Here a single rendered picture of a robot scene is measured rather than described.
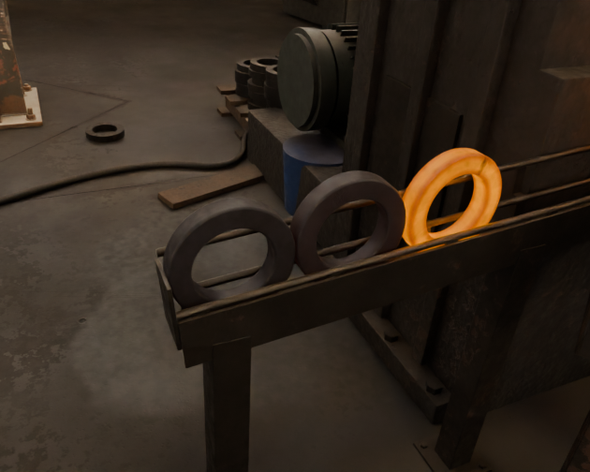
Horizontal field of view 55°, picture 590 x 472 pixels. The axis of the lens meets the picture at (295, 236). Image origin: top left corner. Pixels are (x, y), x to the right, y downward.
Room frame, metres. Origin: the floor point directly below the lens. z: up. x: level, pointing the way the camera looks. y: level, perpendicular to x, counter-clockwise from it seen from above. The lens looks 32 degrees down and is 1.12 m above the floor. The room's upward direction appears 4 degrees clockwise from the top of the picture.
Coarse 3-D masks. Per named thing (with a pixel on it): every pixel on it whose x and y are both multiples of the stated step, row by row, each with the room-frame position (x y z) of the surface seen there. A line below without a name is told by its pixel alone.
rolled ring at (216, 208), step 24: (192, 216) 0.63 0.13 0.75; (216, 216) 0.62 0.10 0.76; (240, 216) 0.64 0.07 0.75; (264, 216) 0.65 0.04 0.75; (192, 240) 0.61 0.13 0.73; (288, 240) 0.67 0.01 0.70; (168, 264) 0.60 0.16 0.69; (192, 264) 0.61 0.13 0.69; (264, 264) 0.68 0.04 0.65; (288, 264) 0.67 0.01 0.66; (192, 288) 0.61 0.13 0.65; (240, 288) 0.66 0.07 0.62
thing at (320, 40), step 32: (320, 32) 2.12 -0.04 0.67; (352, 32) 2.16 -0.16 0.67; (288, 64) 2.18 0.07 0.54; (320, 64) 1.99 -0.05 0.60; (352, 64) 2.06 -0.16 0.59; (288, 96) 2.16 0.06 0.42; (320, 96) 1.96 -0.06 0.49; (256, 128) 2.35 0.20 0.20; (288, 128) 2.25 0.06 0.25; (320, 128) 2.06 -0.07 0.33; (256, 160) 2.34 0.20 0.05
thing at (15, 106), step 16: (0, 0) 2.75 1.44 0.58; (0, 16) 2.74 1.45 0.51; (0, 32) 2.74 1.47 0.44; (0, 48) 2.74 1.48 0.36; (0, 64) 2.74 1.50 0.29; (16, 64) 2.77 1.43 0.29; (0, 80) 2.73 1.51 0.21; (16, 80) 2.76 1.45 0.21; (0, 96) 2.73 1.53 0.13; (16, 96) 2.76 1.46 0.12; (32, 96) 3.04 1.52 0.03; (0, 112) 2.71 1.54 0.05; (16, 112) 2.75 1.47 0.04; (32, 112) 2.71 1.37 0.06; (0, 128) 2.60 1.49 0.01
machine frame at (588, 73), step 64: (384, 0) 1.46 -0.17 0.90; (448, 0) 1.27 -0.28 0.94; (512, 0) 1.08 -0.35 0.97; (576, 0) 1.03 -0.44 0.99; (384, 64) 1.46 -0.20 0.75; (448, 64) 1.24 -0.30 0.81; (512, 64) 1.07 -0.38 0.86; (576, 64) 1.05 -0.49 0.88; (384, 128) 1.40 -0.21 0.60; (448, 128) 1.18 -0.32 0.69; (512, 128) 1.04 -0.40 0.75; (576, 128) 1.00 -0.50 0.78; (448, 192) 1.16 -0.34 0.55; (576, 192) 1.02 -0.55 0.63; (576, 256) 1.06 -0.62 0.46; (384, 320) 1.27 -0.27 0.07; (448, 320) 1.07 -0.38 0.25; (576, 320) 1.10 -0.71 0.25; (448, 384) 1.02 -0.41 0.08; (512, 384) 1.03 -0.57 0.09
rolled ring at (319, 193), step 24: (312, 192) 0.71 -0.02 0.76; (336, 192) 0.70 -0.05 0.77; (360, 192) 0.71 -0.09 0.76; (384, 192) 0.73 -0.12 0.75; (312, 216) 0.68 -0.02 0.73; (384, 216) 0.75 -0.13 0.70; (312, 240) 0.68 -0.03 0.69; (384, 240) 0.74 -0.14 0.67; (312, 264) 0.68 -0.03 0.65; (336, 264) 0.72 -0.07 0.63
